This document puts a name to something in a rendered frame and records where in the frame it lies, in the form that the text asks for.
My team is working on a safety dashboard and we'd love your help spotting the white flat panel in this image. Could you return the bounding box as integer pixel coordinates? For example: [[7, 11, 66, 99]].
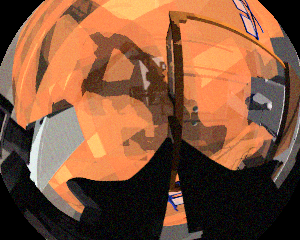
[[265, 36, 300, 183]]

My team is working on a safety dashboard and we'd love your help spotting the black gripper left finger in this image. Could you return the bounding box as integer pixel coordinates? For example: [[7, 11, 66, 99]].
[[66, 137, 173, 236]]

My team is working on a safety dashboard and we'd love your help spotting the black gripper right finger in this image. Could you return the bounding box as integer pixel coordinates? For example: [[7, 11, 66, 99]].
[[177, 140, 279, 233]]

